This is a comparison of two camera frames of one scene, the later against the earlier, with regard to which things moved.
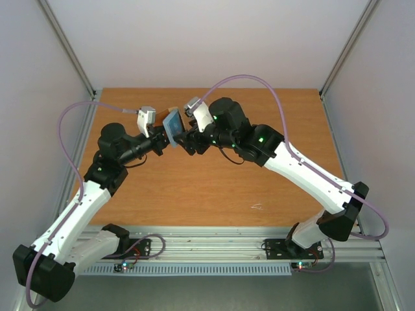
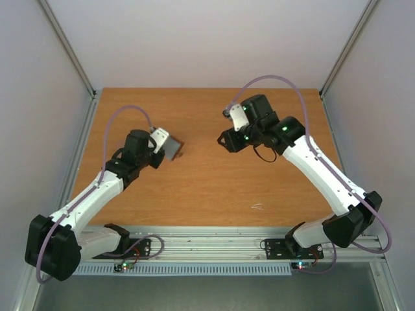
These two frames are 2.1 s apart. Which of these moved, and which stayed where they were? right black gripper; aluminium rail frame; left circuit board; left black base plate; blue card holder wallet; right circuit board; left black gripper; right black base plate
Moved: blue card holder wallet; right black gripper; left black gripper
Stayed: left circuit board; aluminium rail frame; left black base plate; right black base plate; right circuit board
